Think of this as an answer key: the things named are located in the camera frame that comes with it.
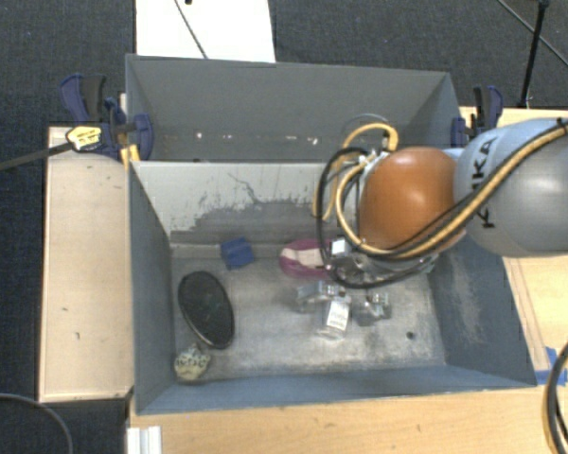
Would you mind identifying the pale yellow crumpled lump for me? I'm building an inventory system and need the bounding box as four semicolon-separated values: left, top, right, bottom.
172;342;213;384

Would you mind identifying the pale wood board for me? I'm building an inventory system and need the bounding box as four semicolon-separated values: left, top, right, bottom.
38;125;136;404

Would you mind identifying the blue block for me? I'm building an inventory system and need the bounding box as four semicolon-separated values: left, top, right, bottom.
219;236;257;271

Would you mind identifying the purple and white cup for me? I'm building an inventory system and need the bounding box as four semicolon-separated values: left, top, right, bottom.
278;238;338;281

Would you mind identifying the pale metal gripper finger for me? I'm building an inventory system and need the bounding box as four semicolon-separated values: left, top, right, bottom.
354;290;393;327
296;282;353;340

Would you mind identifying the grey metal bin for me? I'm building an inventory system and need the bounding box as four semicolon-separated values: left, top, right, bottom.
124;53;539;416

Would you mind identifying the black oval disc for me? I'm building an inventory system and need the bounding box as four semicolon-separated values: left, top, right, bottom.
176;270;236;351

